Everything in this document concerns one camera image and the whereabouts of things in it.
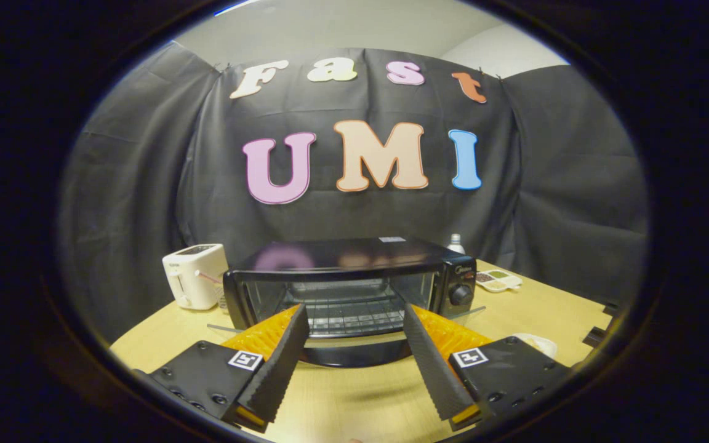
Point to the clear plastic bottle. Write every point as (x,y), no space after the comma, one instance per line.
(456,244)

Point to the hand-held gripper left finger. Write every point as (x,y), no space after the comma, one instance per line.
(277,369)

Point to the black backdrop cloth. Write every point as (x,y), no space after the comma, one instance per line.
(145,184)

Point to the white divided condiment dish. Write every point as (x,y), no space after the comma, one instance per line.
(498,280)

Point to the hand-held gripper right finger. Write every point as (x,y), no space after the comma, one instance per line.
(431,369)

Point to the black table bracket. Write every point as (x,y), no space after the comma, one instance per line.
(594,338)
(613,309)

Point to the white pop-up toaster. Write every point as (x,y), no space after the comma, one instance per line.
(191,274)

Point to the black toaster oven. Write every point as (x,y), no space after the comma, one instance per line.
(354,258)

